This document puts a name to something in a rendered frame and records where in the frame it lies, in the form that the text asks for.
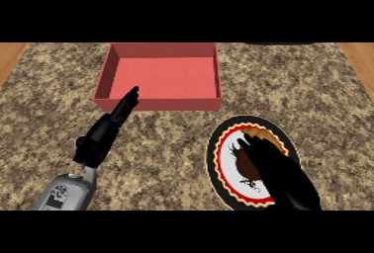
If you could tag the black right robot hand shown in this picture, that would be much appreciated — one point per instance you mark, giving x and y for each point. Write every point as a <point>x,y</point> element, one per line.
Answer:
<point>282,174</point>

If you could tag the red cardboard box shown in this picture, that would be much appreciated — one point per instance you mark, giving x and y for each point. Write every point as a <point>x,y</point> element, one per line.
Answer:
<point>166,74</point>

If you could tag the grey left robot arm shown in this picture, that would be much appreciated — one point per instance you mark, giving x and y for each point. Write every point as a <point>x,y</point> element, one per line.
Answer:
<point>65,192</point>

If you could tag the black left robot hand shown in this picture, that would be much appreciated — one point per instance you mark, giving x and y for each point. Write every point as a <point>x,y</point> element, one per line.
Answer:
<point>104,131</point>

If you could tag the black rimmed patterned plate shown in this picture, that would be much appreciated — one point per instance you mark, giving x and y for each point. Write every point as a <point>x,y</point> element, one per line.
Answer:
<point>228,164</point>

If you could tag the brown cupcake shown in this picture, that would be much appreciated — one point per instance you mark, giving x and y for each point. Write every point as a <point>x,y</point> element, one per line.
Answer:
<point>246,164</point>

